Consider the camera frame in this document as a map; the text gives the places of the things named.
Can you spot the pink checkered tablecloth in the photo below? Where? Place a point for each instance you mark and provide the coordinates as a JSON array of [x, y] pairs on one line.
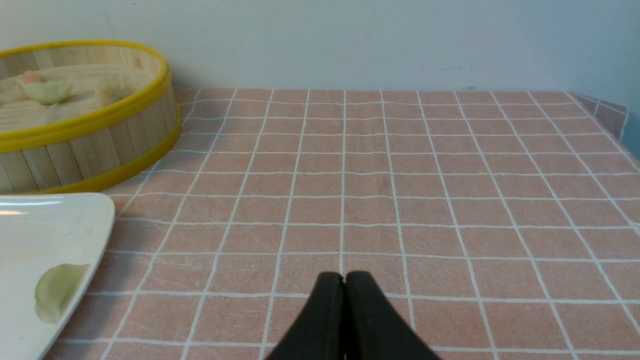
[[500, 225]]

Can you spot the bamboo steamer basket yellow rim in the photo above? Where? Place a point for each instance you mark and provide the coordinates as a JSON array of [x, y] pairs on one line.
[[79, 145]]

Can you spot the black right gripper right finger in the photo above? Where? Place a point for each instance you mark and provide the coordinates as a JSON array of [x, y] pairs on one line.
[[376, 329]]

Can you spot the green dumpling in steamer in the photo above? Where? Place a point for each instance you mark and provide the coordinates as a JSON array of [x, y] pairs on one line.
[[48, 93]]

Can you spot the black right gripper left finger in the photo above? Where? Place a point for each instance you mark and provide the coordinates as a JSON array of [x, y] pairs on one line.
[[316, 332]]

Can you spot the green dumpling plate right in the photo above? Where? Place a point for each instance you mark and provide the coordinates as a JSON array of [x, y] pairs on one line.
[[55, 289]]

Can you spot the pink white dumpling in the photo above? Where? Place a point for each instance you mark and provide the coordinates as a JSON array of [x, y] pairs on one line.
[[31, 77]]

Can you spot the white square plate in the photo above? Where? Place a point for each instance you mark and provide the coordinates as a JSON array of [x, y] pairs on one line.
[[39, 232]]

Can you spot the white dumpling steamer right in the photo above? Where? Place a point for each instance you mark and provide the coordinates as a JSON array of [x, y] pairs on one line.
[[112, 89]]

